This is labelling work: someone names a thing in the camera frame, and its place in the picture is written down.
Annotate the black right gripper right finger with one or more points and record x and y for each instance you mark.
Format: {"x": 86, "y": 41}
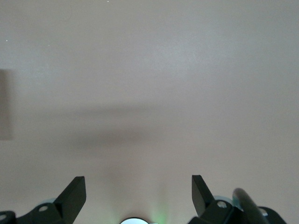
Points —
{"x": 203, "y": 200}

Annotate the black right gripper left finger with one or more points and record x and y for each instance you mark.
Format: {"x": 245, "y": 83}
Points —
{"x": 70, "y": 200}

